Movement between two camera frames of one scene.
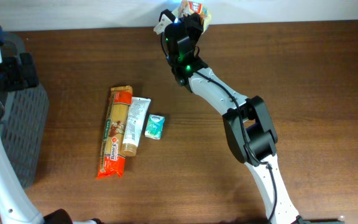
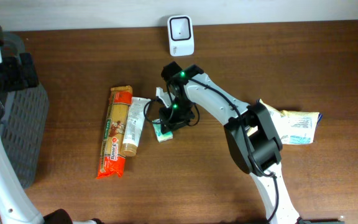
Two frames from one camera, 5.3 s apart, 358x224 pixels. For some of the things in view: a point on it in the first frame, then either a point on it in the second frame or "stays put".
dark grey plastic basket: [23, 125] stays put
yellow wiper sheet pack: [187, 7] -> [292, 127]
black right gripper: [187, 23] -> [173, 121]
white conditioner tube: [139, 110] stays put
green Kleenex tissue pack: [154, 127] -> [161, 137]
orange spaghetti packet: [112, 162] stays put
